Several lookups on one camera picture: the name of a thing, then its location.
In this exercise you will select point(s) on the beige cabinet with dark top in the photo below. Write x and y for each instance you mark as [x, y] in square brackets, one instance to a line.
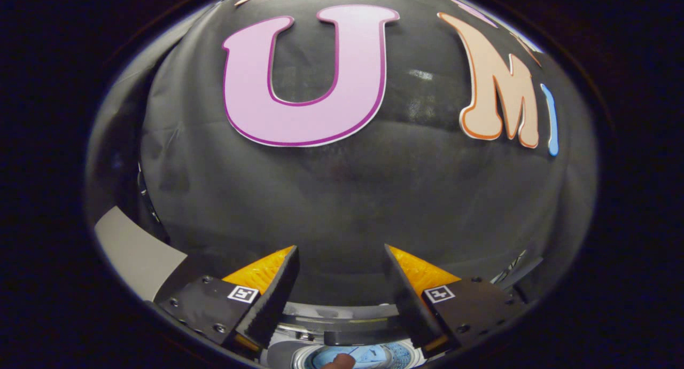
[133, 251]

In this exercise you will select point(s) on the metal tripod stand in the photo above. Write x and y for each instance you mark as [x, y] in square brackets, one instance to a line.
[510, 267]

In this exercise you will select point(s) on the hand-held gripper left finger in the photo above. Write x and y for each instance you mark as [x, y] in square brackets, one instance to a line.
[275, 299]

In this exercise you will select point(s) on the light blue button shirt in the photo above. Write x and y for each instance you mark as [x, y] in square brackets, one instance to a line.
[368, 355]

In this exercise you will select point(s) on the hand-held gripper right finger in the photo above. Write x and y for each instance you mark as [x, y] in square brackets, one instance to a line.
[409, 305]

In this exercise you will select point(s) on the grey washing machine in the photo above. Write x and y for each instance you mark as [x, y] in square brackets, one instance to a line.
[288, 353]

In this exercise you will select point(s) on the black backdrop cloth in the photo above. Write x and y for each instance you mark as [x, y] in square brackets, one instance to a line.
[342, 198]

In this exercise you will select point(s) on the backdrop support pole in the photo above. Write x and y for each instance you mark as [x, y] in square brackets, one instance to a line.
[147, 198]

